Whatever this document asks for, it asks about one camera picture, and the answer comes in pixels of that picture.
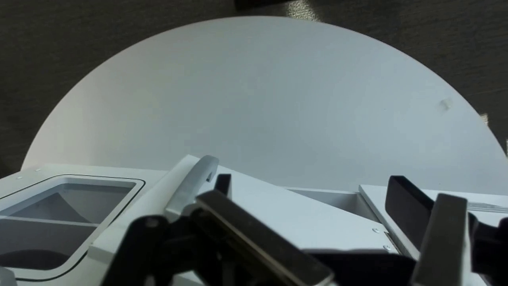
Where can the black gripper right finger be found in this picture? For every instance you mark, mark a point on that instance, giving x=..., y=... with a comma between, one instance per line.
x=444, y=239

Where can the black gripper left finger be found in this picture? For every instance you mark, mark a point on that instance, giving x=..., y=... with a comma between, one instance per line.
x=254, y=239

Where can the narrow white cabinet door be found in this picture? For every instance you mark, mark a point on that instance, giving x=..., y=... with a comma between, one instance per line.
x=489, y=201

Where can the white toy kitchen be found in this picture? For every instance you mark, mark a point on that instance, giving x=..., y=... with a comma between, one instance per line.
x=79, y=171

